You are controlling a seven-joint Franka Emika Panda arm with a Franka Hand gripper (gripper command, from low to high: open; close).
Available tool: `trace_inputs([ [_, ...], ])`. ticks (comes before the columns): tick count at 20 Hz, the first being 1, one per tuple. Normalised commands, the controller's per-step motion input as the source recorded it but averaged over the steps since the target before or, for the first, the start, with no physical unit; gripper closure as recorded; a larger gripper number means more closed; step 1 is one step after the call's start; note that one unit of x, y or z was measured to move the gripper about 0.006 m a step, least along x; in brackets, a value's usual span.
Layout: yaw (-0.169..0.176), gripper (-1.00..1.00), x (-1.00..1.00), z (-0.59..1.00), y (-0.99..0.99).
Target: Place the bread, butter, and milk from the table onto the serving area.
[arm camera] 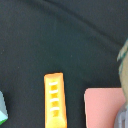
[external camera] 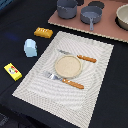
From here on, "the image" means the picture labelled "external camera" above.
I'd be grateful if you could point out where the orange bread loaf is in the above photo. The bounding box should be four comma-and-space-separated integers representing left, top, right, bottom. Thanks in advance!
34, 27, 53, 38

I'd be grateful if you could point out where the yellow butter box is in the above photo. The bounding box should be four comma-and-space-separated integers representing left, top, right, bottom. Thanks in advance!
4, 63, 22, 81

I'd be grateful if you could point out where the beige round plate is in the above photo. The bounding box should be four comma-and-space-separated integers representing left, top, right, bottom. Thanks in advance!
55, 55, 82, 78

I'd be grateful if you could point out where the beige woven placemat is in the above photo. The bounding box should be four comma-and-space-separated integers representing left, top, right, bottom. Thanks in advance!
13, 31, 113, 128

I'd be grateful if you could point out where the grey frying pan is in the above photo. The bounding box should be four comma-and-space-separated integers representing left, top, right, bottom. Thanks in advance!
80, 6, 102, 31

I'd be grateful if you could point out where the grey cooking pot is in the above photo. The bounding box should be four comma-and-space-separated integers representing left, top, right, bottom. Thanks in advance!
57, 0, 77, 19

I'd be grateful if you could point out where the black stove burner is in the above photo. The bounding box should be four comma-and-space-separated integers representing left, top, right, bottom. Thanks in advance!
88, 1, 105, 9

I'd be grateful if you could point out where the cream bowl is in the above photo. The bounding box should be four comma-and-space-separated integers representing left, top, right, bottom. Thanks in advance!
116, 4, 128, 30

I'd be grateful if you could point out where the fork with wooden handle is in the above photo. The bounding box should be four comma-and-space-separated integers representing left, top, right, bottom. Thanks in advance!
43, 71, 84, 89

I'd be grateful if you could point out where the knife with wooden handle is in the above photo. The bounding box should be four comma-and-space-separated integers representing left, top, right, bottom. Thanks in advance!
57, 49, 97, 63

